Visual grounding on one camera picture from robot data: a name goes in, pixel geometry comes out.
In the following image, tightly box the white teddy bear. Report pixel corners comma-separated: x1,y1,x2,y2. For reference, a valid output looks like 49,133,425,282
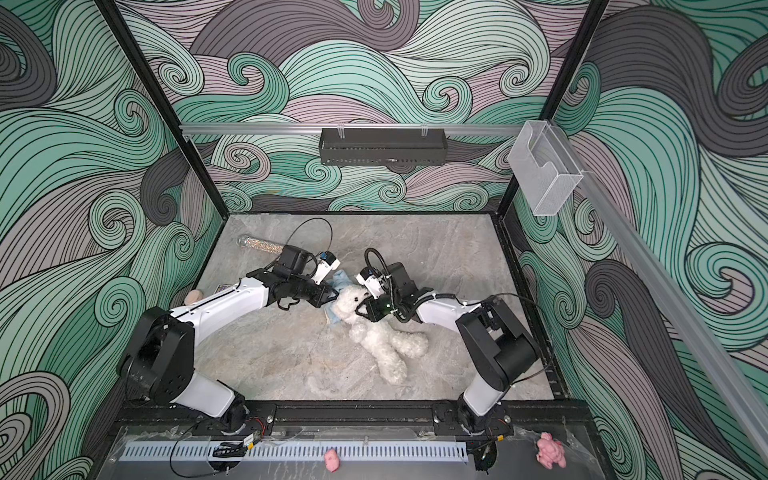
343,286,429,385

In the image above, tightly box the light blue fleece hoodie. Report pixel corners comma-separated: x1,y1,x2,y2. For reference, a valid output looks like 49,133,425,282
322,270,359,325

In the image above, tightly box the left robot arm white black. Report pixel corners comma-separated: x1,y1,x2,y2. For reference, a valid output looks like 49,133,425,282
117,245,340,432

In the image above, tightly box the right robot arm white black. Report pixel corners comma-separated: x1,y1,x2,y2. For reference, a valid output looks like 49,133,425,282
355,263,540,434

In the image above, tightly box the glass tube with sprinkles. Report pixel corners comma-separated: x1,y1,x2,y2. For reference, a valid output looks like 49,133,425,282
237,234,284,256

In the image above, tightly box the pink round ball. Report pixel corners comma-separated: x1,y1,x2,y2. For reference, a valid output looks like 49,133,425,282
183,289,204,306

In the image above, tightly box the small pink toy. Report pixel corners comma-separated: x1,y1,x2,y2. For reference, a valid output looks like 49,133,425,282
324,448,341,472

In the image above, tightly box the pink plush pig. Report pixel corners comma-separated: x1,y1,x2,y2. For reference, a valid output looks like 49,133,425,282
536,432,567,470

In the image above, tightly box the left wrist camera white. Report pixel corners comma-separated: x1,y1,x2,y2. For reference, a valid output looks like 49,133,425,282
312,251,340,285

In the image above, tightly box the right camera black cable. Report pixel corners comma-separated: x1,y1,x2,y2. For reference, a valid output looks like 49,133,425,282
363,247,394,289

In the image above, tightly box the camera black cable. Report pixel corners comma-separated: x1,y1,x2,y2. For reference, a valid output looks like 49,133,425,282
284,217,335,259
363,247,394,289

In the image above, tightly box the left camera black cable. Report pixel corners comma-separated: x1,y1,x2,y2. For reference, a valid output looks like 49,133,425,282
284,217,335,259

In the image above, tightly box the black wall tray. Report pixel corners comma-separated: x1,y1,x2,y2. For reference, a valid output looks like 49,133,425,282
319,129,448,166

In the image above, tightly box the aluminium rail back wall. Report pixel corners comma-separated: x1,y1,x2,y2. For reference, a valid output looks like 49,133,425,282
179,122,523,137

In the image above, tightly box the aluminium rail wall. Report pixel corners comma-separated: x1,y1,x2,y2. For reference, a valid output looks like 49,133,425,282
179,122,523,137
553,126,767,460

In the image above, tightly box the clear plastic wall bin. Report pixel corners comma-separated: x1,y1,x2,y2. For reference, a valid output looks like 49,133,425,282
507,120,583,217

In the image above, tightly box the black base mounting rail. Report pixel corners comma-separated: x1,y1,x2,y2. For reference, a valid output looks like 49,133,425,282
117,400,591,434

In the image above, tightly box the white slotted cable duct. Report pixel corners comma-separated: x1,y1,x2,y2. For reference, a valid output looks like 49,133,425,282
118,440,469,463

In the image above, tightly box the aluminium rail right wall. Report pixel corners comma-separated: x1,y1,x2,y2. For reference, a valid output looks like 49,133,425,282
553,126,767,460

